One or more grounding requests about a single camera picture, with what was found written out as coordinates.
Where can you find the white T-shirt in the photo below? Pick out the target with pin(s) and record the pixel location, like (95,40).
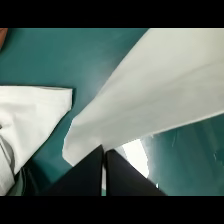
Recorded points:
(150,83)

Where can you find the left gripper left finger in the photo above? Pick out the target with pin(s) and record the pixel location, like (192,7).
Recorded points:
(86,176)

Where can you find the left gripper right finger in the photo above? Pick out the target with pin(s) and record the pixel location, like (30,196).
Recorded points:
(126,180)

